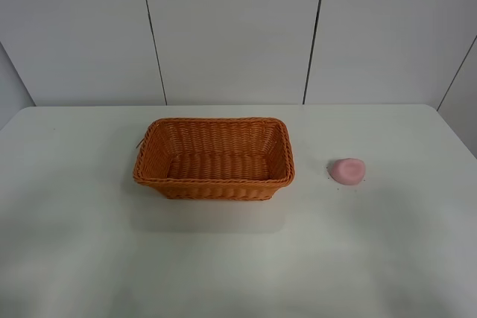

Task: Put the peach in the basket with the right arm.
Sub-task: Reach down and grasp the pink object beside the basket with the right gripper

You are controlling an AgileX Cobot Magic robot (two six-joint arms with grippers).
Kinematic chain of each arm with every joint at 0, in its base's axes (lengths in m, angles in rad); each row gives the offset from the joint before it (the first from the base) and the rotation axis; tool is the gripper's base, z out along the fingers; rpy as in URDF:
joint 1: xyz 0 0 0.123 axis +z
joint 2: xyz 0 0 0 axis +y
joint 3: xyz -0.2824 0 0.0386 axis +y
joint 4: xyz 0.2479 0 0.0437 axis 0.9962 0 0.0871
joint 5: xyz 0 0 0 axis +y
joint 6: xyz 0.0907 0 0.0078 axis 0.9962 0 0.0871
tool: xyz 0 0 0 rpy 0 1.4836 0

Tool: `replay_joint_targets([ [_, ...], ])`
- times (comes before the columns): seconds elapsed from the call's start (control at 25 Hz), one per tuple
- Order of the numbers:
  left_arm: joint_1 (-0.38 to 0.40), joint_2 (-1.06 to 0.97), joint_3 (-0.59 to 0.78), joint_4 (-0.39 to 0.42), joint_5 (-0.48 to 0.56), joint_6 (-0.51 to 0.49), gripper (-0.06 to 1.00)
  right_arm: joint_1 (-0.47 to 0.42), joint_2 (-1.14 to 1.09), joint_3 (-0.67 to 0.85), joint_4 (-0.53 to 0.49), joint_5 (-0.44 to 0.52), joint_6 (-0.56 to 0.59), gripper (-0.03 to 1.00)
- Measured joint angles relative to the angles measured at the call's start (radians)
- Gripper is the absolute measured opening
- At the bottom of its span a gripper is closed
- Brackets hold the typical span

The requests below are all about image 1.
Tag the pink peach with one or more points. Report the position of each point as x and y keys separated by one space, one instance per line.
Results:
x=348 y=171

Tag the orange woven plastic basket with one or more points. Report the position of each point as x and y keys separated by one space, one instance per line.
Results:
x=243 y=159

